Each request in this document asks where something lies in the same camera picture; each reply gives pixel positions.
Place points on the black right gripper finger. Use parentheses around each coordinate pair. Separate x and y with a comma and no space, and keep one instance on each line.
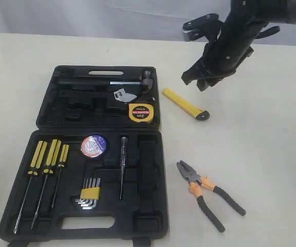
(203,84)
(191,74)

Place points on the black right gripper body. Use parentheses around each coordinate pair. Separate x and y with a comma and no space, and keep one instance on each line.
(222,59)

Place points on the yellow utility knife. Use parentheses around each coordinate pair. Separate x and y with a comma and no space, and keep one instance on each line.
(193,111)

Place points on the yellow tape measure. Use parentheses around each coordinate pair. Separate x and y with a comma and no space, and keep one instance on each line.
(141,112)

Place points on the black electrical tape roll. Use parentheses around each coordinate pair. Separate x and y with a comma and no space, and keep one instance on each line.
(94,146)

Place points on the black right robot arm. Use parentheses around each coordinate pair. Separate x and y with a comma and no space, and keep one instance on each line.
(255,19)

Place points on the black plastic tool case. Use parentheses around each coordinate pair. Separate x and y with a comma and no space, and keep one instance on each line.
(94,168)

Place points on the silver adjustable wrench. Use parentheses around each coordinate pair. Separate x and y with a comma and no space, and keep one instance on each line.
(119,95)

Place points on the clear tester screwdriver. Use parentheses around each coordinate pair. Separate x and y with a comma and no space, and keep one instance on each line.
(122,163)

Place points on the small yellow black screwdriver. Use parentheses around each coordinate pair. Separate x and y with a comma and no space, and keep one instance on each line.
(61,164)

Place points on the hex key set yellow holder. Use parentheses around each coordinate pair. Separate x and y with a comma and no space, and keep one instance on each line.
(89,195)

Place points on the medium yellow black screwdriver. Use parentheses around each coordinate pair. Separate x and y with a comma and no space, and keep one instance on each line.
(48,169)

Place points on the large yellow black screwdriver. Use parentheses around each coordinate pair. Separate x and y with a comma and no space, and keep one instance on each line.
(33,171)

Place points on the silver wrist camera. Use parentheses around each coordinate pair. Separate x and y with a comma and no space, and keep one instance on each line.
(205,26)

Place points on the claw hammer black handle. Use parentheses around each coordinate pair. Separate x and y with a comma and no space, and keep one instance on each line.
(146,83)

